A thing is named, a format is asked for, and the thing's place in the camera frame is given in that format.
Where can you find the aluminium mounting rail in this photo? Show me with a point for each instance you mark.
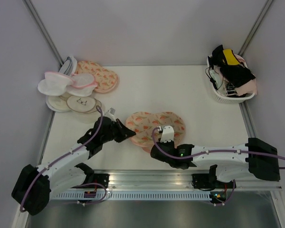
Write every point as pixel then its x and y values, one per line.
pixel 126 180

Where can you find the cream round mesh bag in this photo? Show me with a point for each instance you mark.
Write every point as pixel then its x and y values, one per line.
pixel 55 103

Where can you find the white pink-trimmed mesh bag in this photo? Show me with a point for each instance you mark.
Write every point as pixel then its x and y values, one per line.
pixel 54 83

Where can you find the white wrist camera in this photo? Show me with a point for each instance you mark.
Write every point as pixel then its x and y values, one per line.
pixel 167 134
pixel 110 114

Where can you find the beige bag with bra print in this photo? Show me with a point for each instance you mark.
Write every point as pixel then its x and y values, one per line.
pixel 83 105

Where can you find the peach floral mesh laundry bag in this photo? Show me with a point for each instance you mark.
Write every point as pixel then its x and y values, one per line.
pixel 143 123

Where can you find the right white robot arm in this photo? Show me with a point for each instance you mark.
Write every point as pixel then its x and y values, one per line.
pixel 225 164

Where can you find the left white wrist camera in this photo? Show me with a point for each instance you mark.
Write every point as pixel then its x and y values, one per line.
pixel 110 114

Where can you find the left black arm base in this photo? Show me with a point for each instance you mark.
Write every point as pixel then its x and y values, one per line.
pixel 101 178

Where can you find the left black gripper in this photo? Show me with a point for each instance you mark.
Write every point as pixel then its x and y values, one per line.
pixel 124 132

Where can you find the white blue-trimmed mesh bag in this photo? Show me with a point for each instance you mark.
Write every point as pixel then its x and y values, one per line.
pixel 69 66

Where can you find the yellow garment in basket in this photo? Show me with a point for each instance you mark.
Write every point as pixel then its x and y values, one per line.
pixel 229 58

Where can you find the black bra in basket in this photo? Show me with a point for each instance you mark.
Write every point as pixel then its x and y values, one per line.
pixel 237 75

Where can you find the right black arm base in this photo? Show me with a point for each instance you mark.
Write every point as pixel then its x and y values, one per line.
pixel 201 182

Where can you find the white plastic laundry basket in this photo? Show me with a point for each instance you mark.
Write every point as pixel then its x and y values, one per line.
pixel 221 91

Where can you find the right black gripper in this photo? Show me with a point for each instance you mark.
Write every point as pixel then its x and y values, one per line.
pixel 171 143

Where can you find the pink bra in basket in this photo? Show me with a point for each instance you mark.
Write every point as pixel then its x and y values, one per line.
pixel 248 88

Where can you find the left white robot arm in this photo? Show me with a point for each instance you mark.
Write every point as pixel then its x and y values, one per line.
pixel 36 186

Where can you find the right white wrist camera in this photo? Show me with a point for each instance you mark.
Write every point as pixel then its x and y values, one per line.
pixel 167 134

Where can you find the white slotted cable duct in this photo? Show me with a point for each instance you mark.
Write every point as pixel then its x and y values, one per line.
pixel 138 195

